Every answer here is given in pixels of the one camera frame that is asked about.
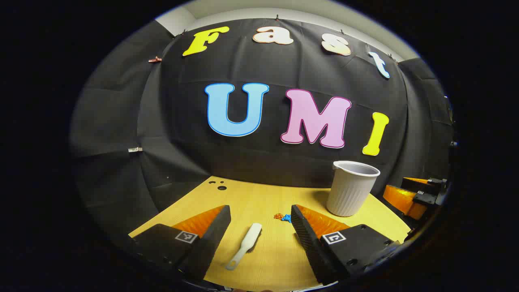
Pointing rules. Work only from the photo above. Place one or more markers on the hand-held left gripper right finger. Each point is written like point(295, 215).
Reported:
point(308, 239)

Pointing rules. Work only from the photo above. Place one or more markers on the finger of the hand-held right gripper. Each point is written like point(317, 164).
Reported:
point(401, 200)
point(436, 183)

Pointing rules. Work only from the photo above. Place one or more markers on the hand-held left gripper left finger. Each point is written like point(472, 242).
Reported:
point(211, 239)

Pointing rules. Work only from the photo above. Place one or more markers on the blue paper trash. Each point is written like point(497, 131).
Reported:
point(287, 218)

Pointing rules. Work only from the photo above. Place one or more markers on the small white broom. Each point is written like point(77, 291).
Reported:
point(248, 240)

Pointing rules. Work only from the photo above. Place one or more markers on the orange paper trash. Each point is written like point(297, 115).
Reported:
point(278, 216)

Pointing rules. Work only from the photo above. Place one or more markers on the white ribbed garbage bin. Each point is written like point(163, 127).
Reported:
point(348, 190)

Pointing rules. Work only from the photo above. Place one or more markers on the wooden desktop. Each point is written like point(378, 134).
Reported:
point(263, 198)

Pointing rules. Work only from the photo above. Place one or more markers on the black backdrop cloth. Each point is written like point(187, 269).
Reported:
point(251, 162)

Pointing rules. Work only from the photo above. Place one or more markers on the silver metal clip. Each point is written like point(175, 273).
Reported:
point(135, 149)

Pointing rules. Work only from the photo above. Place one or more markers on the copper metal clip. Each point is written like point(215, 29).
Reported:
point(155, 59)

